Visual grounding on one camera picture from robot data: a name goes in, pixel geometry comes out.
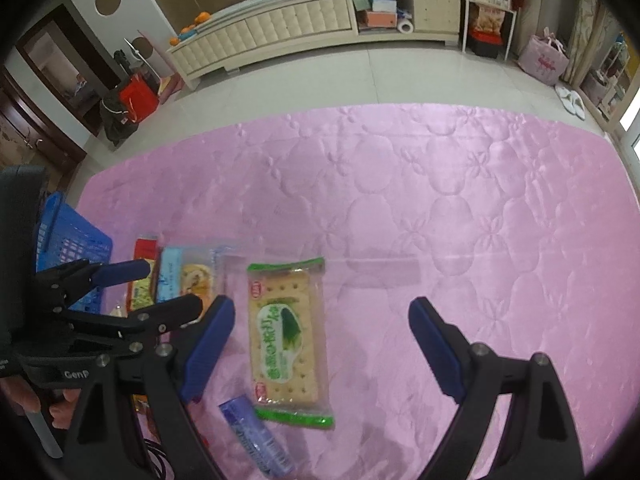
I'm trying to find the black cable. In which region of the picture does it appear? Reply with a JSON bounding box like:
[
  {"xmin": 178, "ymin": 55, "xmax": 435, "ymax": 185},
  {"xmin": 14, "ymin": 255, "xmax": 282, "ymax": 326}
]
[{"xmin": 142, "ymin": 437, "xmax": 173, "ymax": 480}]

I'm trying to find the green cracker packet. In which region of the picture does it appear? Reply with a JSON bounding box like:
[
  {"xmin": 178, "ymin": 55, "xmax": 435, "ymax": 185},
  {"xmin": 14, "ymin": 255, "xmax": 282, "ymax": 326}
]
[{"xmin": 246, "ymin": 257, "xmax": 335, "ymax": 431}]

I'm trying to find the orange box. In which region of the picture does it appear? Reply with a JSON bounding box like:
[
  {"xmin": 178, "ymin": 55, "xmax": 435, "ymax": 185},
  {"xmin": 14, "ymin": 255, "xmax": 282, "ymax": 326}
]
[{"xmin": 362, "ymin": 10, "xmax": 398, "ymax": 28}]

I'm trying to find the blue candy roll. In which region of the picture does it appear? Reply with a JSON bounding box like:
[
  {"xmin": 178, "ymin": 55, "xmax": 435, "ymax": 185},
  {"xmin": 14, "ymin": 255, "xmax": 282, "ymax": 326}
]
[{"xmin": 218, "ymin": 395, "xmax": 296, "ymax": 478}]

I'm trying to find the pink tote bag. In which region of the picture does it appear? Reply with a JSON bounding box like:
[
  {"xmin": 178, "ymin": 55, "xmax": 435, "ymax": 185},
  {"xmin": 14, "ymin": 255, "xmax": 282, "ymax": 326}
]
[{"xmin": 517, "ymin": 30, "xmax": 571, "ymax": 86}]

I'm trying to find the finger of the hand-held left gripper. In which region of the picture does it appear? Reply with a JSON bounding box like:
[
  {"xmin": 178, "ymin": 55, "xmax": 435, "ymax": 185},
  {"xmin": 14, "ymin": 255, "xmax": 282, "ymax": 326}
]
[
  {"xmin": 30, "ymin": 294, "xmax": 203, "ymax": 356},
  {"xmin": 35, "ymin": 259, "xmax": 152, "ymax": 311}
]

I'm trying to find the cream tv cabinet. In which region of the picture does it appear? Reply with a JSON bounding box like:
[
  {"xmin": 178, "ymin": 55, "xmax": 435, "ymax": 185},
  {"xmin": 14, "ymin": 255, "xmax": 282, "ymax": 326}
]
[{"xmin": 165, "ymin": 0, "xmax": 461, "ymax": 92}]

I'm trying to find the red snack packet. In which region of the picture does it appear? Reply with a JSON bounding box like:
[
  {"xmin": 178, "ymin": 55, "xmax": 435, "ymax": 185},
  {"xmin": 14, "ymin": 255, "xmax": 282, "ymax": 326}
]
[{"xmin": 126, "ymin": 232, "xmax": 161, "ymax": 312}]

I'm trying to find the dark bag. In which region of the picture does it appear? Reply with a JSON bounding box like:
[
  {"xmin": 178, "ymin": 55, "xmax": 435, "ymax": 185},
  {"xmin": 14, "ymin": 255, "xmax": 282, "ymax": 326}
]
[{"xmin": 99, "ymin": 97, "xmax": 138, "ymax": 147}]

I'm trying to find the yellow snack bag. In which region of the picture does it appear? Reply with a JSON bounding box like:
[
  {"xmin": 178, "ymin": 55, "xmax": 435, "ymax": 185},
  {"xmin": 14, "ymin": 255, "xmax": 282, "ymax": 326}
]
[{"xmin": 475, "ymin": 4, "xmax": 507, "ymax": 36}]

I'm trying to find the pink quilted blanket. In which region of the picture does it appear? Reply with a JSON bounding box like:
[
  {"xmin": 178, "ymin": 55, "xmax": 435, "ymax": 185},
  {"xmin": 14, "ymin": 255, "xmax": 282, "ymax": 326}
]
[{"xmin": 65, "ymin": 104, "xmax": 638, "ymax": 480}]

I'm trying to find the dark wooden door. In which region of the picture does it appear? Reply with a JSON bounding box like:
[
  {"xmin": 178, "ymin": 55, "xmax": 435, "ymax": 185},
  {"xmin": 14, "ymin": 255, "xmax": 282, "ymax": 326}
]
[{"xmin": 0, "ymin": 65, "xmax": 86, "ymax": 166}]

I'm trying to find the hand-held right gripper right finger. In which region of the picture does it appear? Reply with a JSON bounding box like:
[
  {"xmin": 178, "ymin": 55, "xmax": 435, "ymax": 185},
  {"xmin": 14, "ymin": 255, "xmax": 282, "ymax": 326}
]
[{"xmin": 407, "ymin": 296, "xmax": 587, "ymax": 480}]

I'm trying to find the metal frame chair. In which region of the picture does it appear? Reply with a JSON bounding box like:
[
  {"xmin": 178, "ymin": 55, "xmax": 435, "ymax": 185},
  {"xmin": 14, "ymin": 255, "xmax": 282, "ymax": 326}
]
[{"xmin": 595, "ymin": 40, "xmax": 633, "ymax": 121}]

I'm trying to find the black crate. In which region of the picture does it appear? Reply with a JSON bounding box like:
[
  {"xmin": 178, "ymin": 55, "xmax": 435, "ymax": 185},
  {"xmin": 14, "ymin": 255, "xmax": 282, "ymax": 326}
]
[{"xmin": 470, "ymin": 30, "xmax": 501, "ymax": 58}]

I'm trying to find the white metal rack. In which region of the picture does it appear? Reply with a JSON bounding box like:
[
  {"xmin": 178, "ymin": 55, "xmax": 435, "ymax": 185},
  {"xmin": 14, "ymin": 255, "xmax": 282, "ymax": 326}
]
[{"xmin": 456, "ymin": 0, "xmax": 526, "ymax": 58}]

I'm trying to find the clear pastry packet blue label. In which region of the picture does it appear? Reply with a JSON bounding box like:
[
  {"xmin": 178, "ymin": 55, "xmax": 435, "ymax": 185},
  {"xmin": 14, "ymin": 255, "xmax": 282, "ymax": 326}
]
[{"xmin": 155, "ymin": 242, "xmax": 251, "ymax": 311}]

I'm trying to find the patterned curtain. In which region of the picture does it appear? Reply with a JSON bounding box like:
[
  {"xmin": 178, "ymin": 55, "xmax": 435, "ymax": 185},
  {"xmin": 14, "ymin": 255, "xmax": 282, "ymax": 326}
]
[{"xmin": 560, "ymin": 0, "xmax": 616, "ymax": 86}]

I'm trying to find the white handled mop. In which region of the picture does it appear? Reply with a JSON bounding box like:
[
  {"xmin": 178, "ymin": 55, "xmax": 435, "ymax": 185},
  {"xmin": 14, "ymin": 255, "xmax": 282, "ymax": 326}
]
[{"xmin": 125, "ymin": 37, "xmax": 163, "ymax": 83}]

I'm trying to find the person's left hand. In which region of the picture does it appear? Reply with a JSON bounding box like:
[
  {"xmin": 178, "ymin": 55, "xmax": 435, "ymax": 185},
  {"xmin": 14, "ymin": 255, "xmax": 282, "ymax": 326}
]
[{"xmin": 0, "ymin": 377, "xmax": 81, "ymax": 430}]

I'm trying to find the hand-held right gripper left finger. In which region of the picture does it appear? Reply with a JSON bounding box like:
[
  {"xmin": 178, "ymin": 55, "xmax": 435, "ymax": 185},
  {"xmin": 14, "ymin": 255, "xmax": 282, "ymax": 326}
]
[{"xmin": 62, "ymin": 296, "xmax": 237, "ymax": 480}]

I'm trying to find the blue plastic basket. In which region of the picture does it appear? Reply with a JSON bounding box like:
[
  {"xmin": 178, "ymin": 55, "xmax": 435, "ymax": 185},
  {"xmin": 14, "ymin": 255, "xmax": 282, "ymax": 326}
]
[{"xmin": 35, "ymin": 191, "xmax": 113, "ymax": 313}]

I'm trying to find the red shopping bag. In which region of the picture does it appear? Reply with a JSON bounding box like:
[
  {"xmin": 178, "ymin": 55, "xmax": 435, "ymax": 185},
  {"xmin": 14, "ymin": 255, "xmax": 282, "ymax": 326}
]
[{"xmin": 119, "ymin": 74, "xmax": 160, "ymax": 123}]

